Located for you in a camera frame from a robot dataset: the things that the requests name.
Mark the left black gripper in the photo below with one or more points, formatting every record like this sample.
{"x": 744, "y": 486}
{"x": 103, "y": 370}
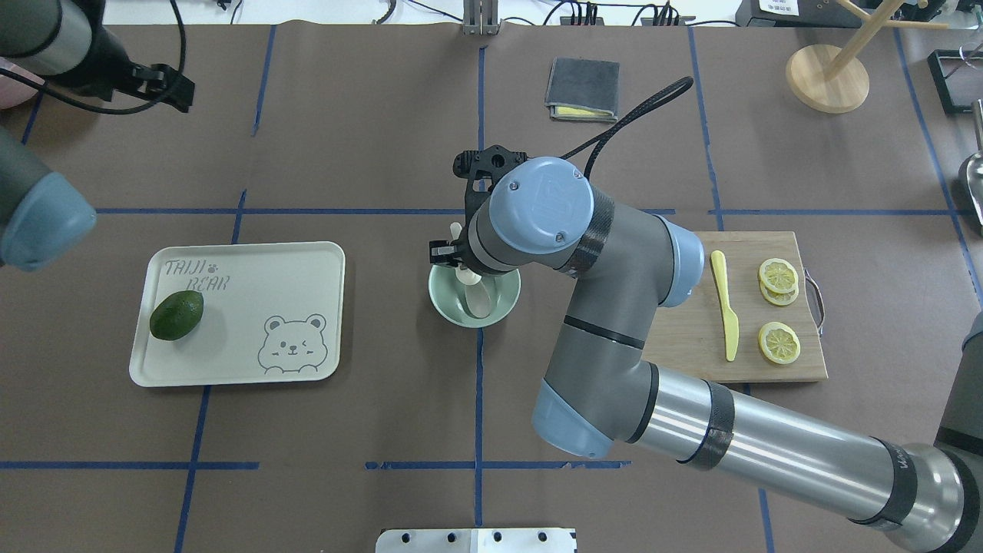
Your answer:
{"x": 107, "y": 67}

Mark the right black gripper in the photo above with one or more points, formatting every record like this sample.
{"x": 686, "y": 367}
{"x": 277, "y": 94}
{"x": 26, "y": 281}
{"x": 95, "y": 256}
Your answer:
{"x": 443, "y": 251}

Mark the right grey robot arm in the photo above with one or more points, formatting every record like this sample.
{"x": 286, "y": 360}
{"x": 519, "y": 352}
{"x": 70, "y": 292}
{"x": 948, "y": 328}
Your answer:
{"x": 599, "y": 389}

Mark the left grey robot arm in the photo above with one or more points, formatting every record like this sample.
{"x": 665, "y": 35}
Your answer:
{"x": 66, "y": 45}

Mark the light green bowl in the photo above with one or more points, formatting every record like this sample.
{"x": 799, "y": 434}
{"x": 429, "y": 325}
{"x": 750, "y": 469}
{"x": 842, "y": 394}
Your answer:
{"x": 447, "y": 295}

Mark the pink cup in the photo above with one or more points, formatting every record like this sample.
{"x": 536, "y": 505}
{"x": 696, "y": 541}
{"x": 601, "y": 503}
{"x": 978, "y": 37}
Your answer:
{"x": 14, "y": 93}

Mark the grey folded cloth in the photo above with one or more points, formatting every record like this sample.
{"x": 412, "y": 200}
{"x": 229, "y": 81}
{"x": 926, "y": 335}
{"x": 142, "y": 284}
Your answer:
{"x": 583, "y": 90}

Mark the green avocado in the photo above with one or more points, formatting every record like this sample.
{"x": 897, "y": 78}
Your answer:
{"x": 177, "y": 315}

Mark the yellow plastic knife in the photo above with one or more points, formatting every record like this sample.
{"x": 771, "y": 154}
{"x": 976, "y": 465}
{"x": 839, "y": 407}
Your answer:
{"x": 730, "y": 320}

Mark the wooden cutting board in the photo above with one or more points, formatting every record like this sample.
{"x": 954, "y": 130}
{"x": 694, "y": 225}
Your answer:
{"x": 689, "y": 338}

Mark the upper lemon slice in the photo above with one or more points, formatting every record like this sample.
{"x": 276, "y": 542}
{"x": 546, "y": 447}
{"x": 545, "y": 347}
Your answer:
{"x": 778, "y": 276}

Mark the lemon slice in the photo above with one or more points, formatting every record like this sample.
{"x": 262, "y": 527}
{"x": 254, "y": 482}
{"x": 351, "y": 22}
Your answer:
{"x": 779, "y": 343}
{"x": 778, "y": 276}

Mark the lemon slice underneath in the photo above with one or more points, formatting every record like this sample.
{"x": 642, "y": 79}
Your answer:
{"x": 778, "y": 299}

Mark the lower lemon slice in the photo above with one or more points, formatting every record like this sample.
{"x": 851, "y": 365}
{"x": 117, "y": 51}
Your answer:
{"x": 779, "y": 343}

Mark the wooden mug tree stand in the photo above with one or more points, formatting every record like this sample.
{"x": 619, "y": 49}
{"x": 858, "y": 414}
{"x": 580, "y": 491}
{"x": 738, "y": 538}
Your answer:
{"x": 831, "y": 79}

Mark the black device with label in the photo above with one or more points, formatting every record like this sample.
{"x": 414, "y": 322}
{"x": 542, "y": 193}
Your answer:
{"x": 786, "y": 14}

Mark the metal scoop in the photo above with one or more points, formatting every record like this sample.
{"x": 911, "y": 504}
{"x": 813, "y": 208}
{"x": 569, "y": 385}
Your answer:
{"x": 971, "y": 168}

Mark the grey metal mount bracket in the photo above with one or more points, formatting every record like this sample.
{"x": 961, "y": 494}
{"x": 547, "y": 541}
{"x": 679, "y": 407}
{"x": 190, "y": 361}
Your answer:
{"x": 480, "y": 18}

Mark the white metal base plate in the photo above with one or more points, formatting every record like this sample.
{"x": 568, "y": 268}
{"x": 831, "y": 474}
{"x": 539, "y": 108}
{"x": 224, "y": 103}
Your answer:
{"x": 478, "y": 540}

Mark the black box frame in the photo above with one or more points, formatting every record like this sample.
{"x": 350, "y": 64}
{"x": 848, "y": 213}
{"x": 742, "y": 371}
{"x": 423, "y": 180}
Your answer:
{"x": 957, "y": 76}

